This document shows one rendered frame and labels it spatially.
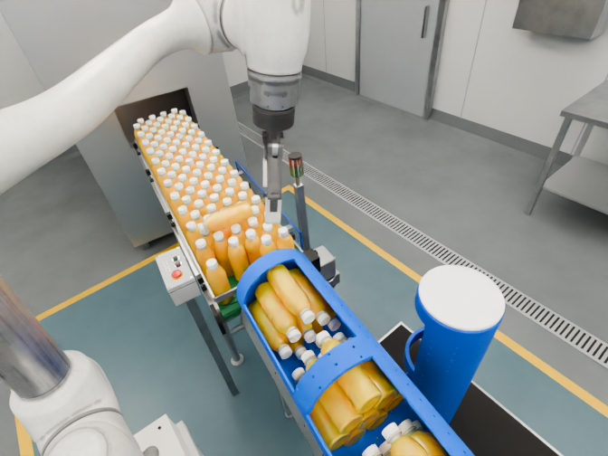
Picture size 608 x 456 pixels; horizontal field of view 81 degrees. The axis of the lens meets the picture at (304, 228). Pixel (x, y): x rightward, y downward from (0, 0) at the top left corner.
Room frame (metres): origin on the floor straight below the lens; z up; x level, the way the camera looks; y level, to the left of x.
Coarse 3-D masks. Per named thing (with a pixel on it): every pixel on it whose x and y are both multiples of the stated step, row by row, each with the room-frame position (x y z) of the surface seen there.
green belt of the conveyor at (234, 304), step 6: (198, 264) 1.14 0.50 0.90; (228, 276) 1.05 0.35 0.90; (234, 276) 1.05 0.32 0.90; (234, 282) 1.01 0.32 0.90; (210, 288) 1.00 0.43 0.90; (234, 294) 0.95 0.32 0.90; (234, 300) 0.92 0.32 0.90; (222, 306) 0.90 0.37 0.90; (228, 306) 0.90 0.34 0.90; (234, 306) 0.89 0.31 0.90; (240, 306) 0.89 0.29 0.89; (222, 312) 0.87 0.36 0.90; (228, 312) 0.87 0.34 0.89; (234, 312) 0.87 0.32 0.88; (240, 312) 0.88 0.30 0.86; (228, 318) 0.86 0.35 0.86
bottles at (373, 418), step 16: (256, 304) 0.74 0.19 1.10; (256, 320) 0.69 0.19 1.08; (336, 320) 0.65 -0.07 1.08; (272, 336) 0.61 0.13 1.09; (304, 336) 0.61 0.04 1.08; (288, 352) 0.57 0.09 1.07; (304, 352) 0.59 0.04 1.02; (400, 400) 0.40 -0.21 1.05; (320, 416) 0.36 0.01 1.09; (368, 416) 0.35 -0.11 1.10; (384, 416) 0.37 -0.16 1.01; (320, 432) 0.33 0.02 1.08; (336, 432) 0.32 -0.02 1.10; (352, 432) 0.33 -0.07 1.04; (336, 448) 0.30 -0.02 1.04; (384, 448) 0.28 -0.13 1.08
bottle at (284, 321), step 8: (264, 288) 0.75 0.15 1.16; (272, 288) 0.75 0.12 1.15; (256, 296) 0.74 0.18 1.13; (264, 296) 0.72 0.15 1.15; (272, 296) 0.72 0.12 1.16; (264, 304) 0.70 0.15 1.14; (272, 304) 0.69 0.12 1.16; (280, 304) 0.68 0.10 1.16; (272, 312) 0.66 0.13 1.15; (280, 312) 0.65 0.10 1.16; (288, 312) 0.65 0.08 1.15; (272, 320) 0.64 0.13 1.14; (280, 320) 0.63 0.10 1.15; (288, 320) 0.62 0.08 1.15; (296, 320) 0.63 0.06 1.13; (280, 328) 0.61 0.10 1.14; (288, 328) 0.60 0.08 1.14; (296, 328) 0.60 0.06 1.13
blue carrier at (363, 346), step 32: (288, 256) 0.82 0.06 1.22; (256, 288) 0.80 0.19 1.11; (320, 288) 0.68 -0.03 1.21; (352, 320) 0.57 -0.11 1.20; (320, 352) 0.61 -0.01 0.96; (352, 352) 0.45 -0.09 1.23; (384, 352) 0.47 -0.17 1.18; (288, 384) 0.44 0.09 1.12; (320, 384) 0.39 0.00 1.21; (416, 416) 0.36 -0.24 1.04; (320, 448) 0.29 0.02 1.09; (352, 448) 0.32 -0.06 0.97; (448, 448) 0.23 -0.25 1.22
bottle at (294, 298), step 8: (280, 264) 0.80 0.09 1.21; (272, 272) 0.77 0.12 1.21; (280, 272) 0.76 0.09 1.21; (288, 272) 0.77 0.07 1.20; (272, 280) 0.75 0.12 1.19; (280, 280) 0.73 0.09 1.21; (288, 280) 0.73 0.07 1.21; (296, 280) 0.74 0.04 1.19; (280, 288) 0.71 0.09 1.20; (288, 288) 0.70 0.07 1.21; (296, 288) 0.70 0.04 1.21; (280, 296) 0.69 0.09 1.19; (288, 296) 0.67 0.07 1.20; (296, 296) 0.67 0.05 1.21; (304, 296) 0.67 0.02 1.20; (288, 304) 0.65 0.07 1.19; (296, 304) 0.64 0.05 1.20; (304, 304) 0.64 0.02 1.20; (296, 312) 0.63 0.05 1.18; (304, 312) 0.62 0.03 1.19
